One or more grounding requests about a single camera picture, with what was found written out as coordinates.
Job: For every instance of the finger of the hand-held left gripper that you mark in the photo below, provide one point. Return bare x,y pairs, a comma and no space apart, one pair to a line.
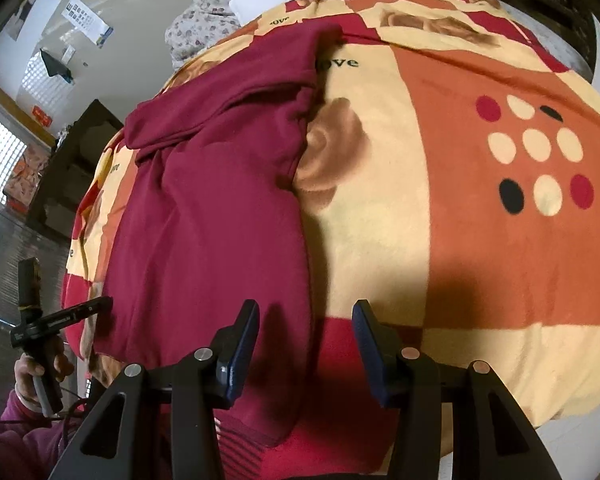
29,282
87,307

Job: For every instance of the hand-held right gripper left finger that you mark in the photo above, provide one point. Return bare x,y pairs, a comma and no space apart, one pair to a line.
244,341

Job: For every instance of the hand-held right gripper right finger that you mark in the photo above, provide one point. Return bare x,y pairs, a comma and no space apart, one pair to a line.
367,345

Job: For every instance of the dark red sweater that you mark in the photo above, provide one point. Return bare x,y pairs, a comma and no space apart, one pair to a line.
205,235

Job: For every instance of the person's left forearm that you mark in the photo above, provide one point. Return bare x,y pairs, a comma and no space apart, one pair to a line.
15,440

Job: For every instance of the person's left hand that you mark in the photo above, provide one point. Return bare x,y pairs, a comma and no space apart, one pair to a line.
30,371

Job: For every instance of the orange printed box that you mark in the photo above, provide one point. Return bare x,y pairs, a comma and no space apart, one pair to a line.
26,177

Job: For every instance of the dark wooden cabinet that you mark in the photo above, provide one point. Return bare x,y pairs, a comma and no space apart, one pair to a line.
70,160

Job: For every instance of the orange printed blanket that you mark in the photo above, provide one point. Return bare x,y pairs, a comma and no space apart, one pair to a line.
480,260

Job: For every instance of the dark hanging cloth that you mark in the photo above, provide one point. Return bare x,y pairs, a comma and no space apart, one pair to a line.
55,66

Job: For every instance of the floral quilt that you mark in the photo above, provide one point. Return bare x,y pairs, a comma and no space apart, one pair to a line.
195,25

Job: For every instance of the red wall sign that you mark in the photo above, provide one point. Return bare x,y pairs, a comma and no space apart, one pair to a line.
42,115

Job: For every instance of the wall poster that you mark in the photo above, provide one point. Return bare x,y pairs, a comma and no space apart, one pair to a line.
87,20

